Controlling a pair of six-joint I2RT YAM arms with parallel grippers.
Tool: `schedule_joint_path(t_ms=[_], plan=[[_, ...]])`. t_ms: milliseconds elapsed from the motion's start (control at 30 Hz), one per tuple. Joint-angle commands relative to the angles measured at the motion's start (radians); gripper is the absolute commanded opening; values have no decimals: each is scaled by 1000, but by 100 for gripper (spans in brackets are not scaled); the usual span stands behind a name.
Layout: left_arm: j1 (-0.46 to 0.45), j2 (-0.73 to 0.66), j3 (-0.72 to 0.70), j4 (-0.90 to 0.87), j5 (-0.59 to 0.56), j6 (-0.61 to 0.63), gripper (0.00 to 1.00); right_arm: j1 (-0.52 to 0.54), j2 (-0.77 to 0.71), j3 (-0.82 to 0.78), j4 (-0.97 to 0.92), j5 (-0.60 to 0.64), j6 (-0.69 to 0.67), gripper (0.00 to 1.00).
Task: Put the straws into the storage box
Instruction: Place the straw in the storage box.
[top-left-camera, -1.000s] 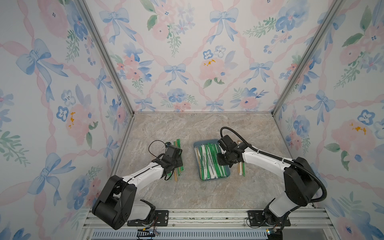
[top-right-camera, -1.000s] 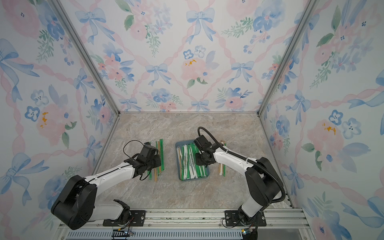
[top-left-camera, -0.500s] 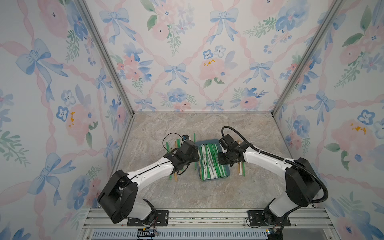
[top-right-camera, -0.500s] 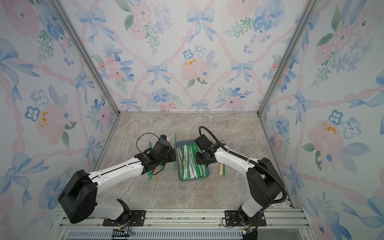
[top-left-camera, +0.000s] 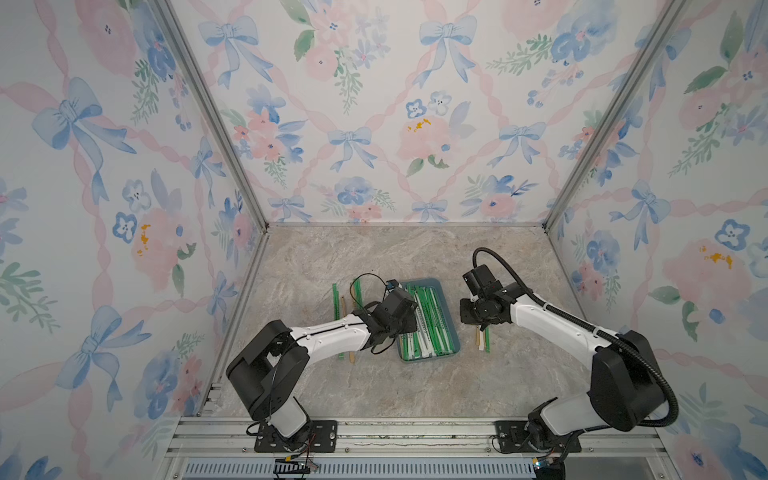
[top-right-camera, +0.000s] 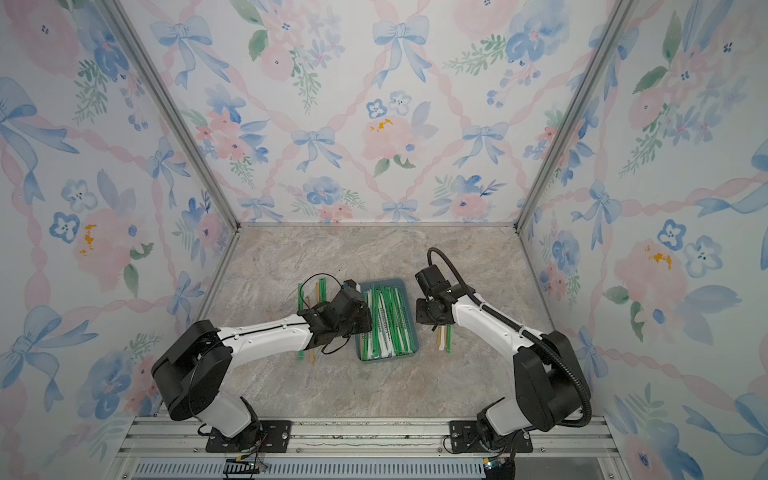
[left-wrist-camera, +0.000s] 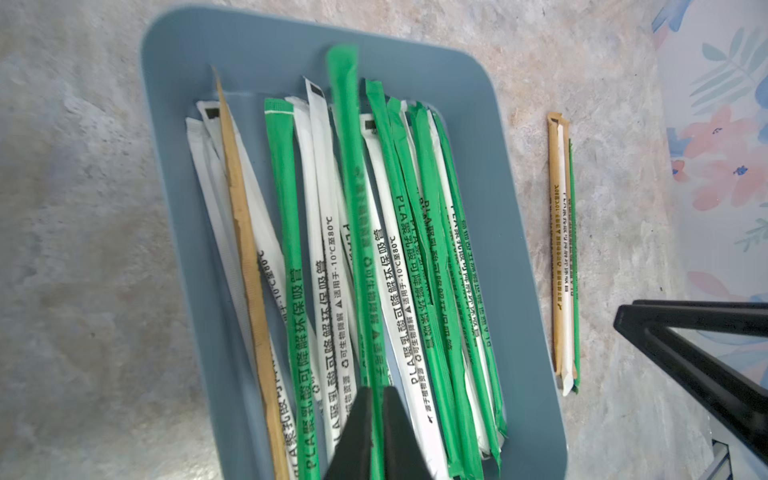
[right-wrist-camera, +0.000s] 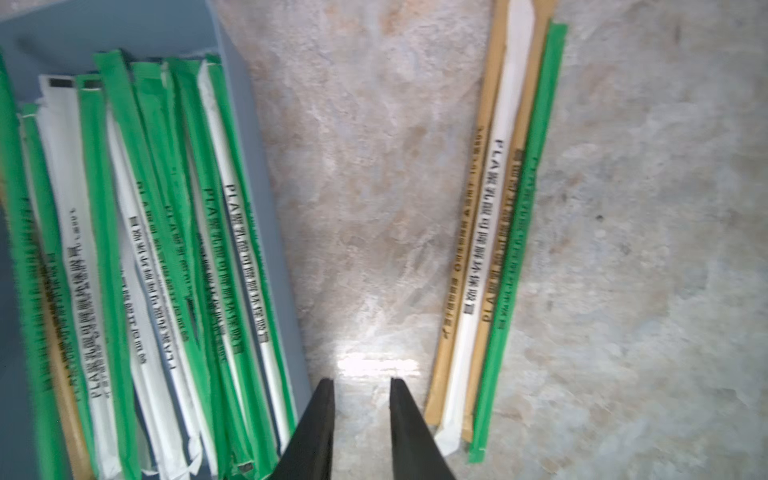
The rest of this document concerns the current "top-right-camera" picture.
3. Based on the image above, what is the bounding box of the black corrugated cable conduit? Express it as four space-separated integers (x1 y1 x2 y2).
426 247 593 428

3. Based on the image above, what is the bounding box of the thin black left cable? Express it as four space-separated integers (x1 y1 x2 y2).
299 273 346 313

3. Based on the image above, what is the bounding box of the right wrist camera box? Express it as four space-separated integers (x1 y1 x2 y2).
415 265 451 297

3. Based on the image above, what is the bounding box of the blue plastic storage tray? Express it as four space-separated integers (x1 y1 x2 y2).
355 278 420 363

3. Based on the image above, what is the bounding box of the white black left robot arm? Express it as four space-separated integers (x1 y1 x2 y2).
151 283 372 439

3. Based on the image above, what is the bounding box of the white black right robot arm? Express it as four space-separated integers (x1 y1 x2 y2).
416 282 593 438

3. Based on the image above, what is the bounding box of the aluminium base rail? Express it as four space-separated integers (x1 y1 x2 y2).
106 414 629 479

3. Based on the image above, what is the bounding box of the white straw right pile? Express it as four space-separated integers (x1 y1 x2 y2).
438 326 446 351

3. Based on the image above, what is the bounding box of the green straw right pile edge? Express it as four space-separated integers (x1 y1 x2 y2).
444 325 452 353

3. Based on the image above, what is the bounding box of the aluminium frame post right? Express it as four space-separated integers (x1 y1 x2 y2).
514 0 637 232

